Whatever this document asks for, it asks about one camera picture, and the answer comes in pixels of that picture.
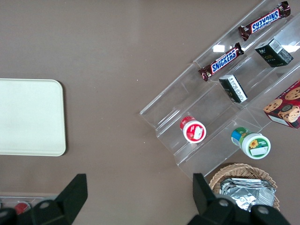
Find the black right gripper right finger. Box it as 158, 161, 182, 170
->
187, 172, 235, 225

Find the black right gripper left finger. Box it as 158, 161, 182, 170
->
30, 173, 89, 225

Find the light wicker basket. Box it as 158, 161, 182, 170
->
208, 163, 280, 213

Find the cream rectangular tray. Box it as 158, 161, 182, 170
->
0, 79, 67, 157

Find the silver foil packet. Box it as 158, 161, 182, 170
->
219, 184, 275, 210
222, 177, 276, 188

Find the clear acrylic bottle rack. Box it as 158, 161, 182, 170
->
0, 192, 57, 211

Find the red lid white jar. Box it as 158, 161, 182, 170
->
180, 116, 207, 143

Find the green lid sunflower jar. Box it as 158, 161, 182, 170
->
231, 127, 272, 160

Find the clear acrylic stepped shelf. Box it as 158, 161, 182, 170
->
139, 0, 300, 181

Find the small black carton box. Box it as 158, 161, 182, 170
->
255, 38, 294, 68
218, 74, 248, 104

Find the red chocolate chip cookie box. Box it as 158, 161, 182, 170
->
263, 81, 300, 129

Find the Snickers chocolate bar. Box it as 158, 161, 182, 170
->
238, 1, 292, 42
198, 42, 245, 82

